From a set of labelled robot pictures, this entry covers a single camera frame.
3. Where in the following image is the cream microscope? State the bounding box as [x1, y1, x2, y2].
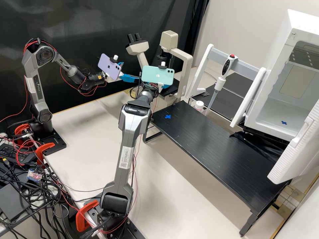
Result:
[125, 30, 194, 104]

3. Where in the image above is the black platform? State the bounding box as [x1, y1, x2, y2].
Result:
[205, 86, 252, 120]
[142, 100, 292, 236]
[222, 72, 259, 100]

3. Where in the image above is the pipette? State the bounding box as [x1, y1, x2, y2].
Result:
[204, 53, 239, 116]

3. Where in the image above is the orange clamp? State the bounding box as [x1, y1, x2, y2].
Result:
[35, 142, 56, 162]
[75, 200, 100, 232]
[14, 123, 33, 140]

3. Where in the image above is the white pipette stand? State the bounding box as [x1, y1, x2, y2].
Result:
[185, 43, 267, 128]

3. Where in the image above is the small circuit board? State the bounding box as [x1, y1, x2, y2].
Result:
[26, 169, 44, 181]

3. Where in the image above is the white incubator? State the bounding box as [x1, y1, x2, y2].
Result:
[244, 9, 319, 143]

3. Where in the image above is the incubator door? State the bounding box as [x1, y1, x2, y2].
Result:
[267, 102, 319, 185]

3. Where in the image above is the left wrist camera phone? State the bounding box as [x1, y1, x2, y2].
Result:
[97, 54, 124, 81]

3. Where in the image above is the wrist camera phone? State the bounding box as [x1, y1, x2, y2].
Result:
[141, 61, 176, 89]
[97, 54, 124, 81]

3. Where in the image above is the right wrist camera phone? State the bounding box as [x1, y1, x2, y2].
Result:
[141, 61, 176, 89]

